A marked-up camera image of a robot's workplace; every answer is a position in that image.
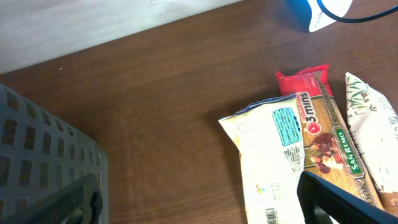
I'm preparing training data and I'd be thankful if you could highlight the black right camera cable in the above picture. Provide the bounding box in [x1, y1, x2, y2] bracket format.
[315, 0, 398, 24]

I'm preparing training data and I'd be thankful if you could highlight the grey plastic basket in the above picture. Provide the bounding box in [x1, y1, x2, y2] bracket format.
[1, 85, 109, 223]

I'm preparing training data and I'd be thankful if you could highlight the San Remo spaghetti packet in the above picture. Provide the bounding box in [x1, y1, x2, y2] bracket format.
[276, 65, 383, 208]

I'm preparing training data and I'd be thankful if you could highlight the white cream tube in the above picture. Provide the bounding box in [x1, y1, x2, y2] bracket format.
[345, 72, 397, 216]

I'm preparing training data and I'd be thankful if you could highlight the white barcode scanner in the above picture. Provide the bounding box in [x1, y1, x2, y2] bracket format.
[286, 0, 353, 32]

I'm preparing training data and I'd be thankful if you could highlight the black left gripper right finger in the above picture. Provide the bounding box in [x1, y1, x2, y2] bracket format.
[297, 171, 397, 224]

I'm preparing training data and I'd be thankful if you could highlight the white chips bag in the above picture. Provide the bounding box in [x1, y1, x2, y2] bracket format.
[218, 93, 305, 223]

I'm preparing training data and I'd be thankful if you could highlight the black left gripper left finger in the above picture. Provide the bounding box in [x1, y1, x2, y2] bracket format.
[1, 174, 103, 224]

